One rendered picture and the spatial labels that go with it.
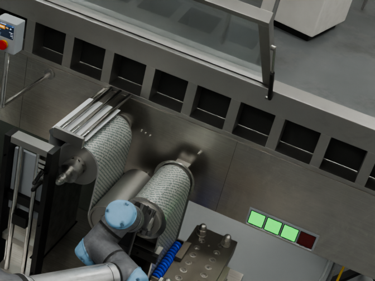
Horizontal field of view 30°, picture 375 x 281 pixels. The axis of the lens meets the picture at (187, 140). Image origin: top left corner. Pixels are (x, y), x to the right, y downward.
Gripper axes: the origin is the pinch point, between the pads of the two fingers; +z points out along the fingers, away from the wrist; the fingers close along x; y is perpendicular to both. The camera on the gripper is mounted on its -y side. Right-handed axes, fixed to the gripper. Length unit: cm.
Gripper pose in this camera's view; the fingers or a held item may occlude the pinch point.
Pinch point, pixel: (142, 231)
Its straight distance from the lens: 214.2
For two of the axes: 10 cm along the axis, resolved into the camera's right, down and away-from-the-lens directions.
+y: 4.0, -9.1, 1.4
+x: -9.1, -3.7, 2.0
